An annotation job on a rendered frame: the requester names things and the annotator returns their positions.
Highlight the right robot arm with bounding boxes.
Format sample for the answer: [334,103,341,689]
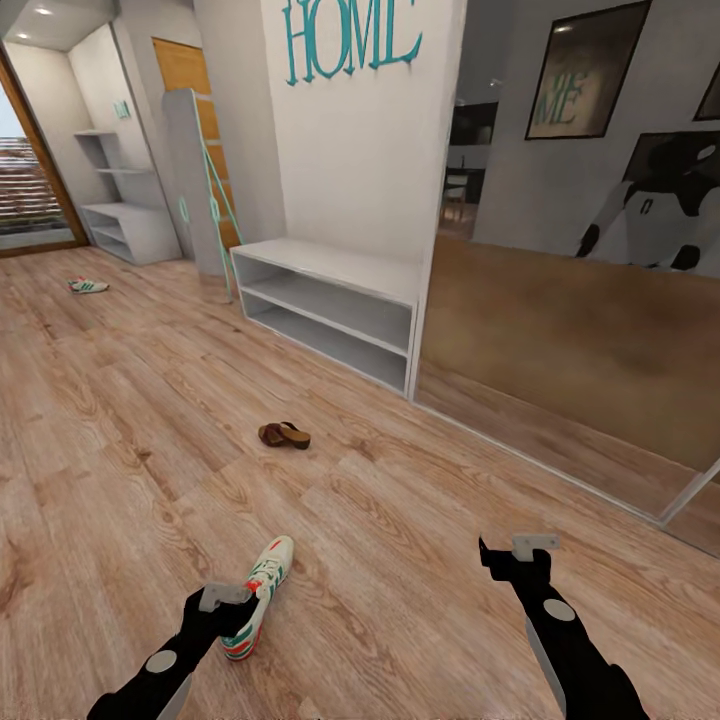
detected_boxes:
[479,533,650,720]

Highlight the gym shoe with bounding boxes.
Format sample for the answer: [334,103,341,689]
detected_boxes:
[221,535,295,661]
[67,277,107,295]

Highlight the sandal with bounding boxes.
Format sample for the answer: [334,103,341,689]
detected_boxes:
[258,422,311,449]

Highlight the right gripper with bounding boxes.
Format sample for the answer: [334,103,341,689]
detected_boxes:
[479,538,552,595]

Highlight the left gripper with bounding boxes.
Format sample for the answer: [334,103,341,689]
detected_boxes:
[182,594,256,652]

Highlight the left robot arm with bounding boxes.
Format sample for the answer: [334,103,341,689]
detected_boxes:
[85,582,256,720]

